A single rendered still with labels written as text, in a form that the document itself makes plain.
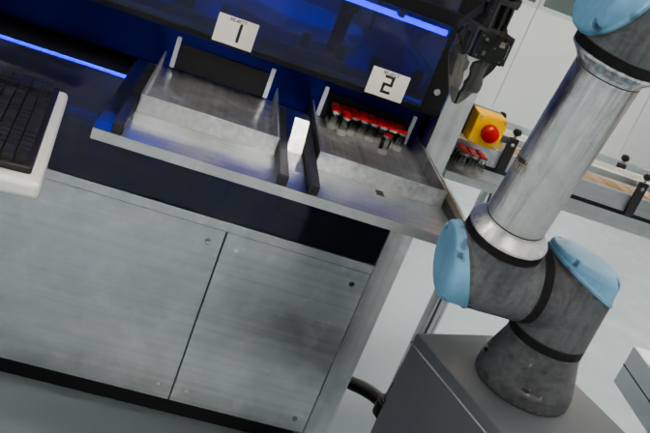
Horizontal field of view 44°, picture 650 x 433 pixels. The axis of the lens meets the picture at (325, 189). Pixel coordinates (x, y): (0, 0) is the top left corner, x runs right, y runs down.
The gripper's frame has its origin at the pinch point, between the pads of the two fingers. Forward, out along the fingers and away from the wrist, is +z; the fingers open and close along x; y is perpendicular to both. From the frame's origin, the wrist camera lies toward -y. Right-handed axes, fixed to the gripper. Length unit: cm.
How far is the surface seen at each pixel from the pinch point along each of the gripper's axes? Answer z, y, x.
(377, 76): 6.0, -24.5, -9.8
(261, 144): 20.0, 1.0, -31.2
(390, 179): 18.9, 1.3, -6.0
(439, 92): 4.8, -24.2, 4.2
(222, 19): 5, -25, -44
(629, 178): 12, -37, 62
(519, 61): 44, -483, 197
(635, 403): 64, -22, 84
